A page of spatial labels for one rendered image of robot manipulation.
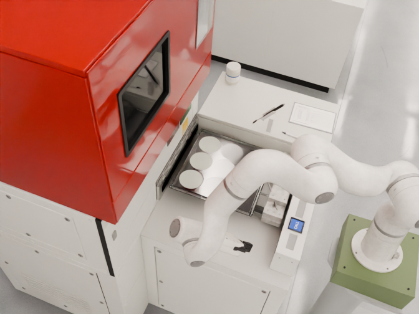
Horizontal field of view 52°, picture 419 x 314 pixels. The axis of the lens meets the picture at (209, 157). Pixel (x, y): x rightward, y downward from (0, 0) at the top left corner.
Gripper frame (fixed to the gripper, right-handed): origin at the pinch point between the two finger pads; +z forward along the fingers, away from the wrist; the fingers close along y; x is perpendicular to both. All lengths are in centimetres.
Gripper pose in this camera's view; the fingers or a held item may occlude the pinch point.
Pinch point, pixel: (245, 246)
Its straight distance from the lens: 157.8
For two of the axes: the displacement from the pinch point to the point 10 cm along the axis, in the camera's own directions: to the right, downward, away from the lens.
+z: 7.7, 3.0, 5.6
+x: 4.2, -9.1, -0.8
